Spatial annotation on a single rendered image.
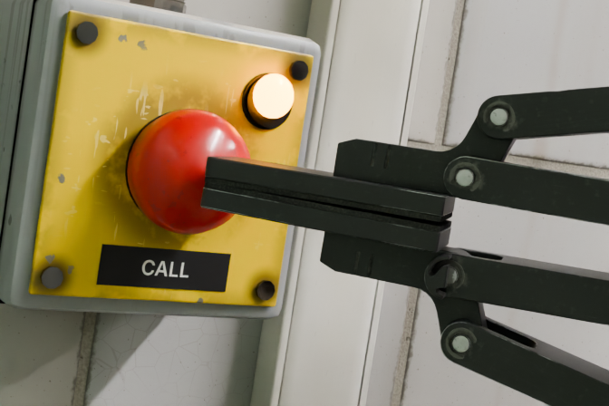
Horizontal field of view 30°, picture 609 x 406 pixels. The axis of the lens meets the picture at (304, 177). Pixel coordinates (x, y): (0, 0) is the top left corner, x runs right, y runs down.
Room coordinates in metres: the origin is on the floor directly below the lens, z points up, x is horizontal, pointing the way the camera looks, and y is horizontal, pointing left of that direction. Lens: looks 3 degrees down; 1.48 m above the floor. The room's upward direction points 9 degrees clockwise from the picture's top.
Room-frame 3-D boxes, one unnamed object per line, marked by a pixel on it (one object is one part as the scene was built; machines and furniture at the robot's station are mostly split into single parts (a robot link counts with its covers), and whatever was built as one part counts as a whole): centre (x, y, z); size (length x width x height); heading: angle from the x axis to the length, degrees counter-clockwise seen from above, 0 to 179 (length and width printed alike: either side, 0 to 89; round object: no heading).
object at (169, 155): (0.37, 0.04, 1.46); 0.04 x 0.04 x 0.04; 31
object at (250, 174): (0.33, -0.01, 1.46); 0.07 x 0.03 x 0.01; 77
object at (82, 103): (0.40, 0.06, 1.46); 0.10 x 0.07 x 0.10; 121
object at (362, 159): (0.33, -0.03, 1.48); 0.05 x 0.01 x 0.03; 77
